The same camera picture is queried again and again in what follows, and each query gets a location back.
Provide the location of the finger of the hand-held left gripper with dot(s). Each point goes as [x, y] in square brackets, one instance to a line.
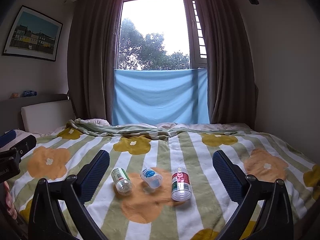
[7, 137]
[25, 142]

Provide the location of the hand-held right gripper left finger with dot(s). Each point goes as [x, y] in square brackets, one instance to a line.
[96, 176]

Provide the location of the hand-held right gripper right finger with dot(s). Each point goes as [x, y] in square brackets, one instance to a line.
[227, 177]

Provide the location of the green label clear cup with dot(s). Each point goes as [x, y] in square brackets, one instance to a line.
[123, 181]

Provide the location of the red label clear cup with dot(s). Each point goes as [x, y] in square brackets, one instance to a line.
[180, 183]

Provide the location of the blue label clear cup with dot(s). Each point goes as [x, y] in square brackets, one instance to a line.
[150, 177]

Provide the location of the white pillow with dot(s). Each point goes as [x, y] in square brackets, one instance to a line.
[22, 132]

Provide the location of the white headboard cushion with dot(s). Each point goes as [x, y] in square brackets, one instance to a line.
[45, 115]

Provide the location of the grey headboard shelf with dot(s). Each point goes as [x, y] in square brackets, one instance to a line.
[15, 101]

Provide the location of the small orange figurine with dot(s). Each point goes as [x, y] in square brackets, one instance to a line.
[15, 95]

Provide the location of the blue bottle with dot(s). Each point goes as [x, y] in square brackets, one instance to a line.
[29, 93]

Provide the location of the pale pink duvet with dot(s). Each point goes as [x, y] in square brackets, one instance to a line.
[100, 122]

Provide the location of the floral striped blanket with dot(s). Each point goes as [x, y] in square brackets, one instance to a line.
[175, 150]

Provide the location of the brown curtain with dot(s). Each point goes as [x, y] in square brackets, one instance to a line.
[92, 67]
[225, 67]

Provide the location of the light blue cloth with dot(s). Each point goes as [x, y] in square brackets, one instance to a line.
[160, 97]

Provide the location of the framed building picture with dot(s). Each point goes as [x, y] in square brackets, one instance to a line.
[32, 33]

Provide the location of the window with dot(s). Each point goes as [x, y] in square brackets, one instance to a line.
[155, 30]

